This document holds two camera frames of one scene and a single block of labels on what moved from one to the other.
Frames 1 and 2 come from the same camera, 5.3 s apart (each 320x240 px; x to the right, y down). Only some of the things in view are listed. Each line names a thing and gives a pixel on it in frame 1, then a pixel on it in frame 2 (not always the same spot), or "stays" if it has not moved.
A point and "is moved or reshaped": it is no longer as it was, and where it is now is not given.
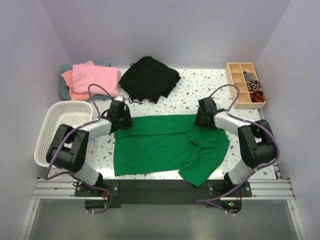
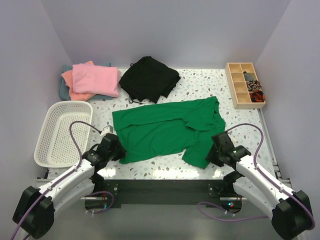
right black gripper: x=199 y=121 → x=210 y=158
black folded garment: x=147 y=79 stays
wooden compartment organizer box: x=235 y=73 stays
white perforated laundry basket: x=73 y=113 stays
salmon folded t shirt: x=68 y=77 stays
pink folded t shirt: x=84 y=75 stays
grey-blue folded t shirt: x=102 y=96 stays
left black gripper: x=128 y=122 → x=122 y=152
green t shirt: x=168 y=143 is moved or reshaped
